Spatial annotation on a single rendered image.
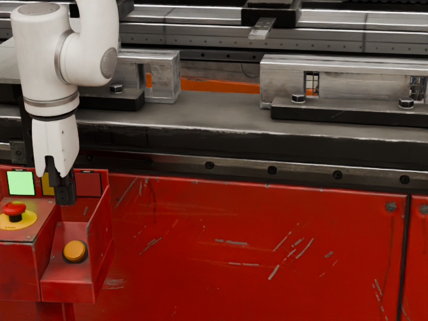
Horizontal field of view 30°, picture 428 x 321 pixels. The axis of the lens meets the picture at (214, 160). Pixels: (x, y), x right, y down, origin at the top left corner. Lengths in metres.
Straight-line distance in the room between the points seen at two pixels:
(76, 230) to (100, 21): 0.44
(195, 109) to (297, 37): 0.34
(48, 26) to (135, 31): 0.72
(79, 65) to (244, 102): 0.54
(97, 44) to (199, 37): 0.72
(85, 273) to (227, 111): 0.44
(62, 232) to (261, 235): 0.39
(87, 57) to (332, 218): 0.61
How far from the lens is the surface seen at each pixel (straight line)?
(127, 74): 1.63
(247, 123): 1.51
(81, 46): 1.16
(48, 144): 1.25
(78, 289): 1.37
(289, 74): 1.56
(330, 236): 1.55
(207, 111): 1.58
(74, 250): 1.42
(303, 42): 1.81
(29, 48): 1.20
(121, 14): 1.85
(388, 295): 1.61
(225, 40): 1.84
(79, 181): 1.45
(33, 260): 1.37
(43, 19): 1.18
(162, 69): 1.60
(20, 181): 1.48
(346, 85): 1.55
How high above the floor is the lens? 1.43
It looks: 24 degrees down
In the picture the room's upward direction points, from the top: 1 degrees counter-clockwise
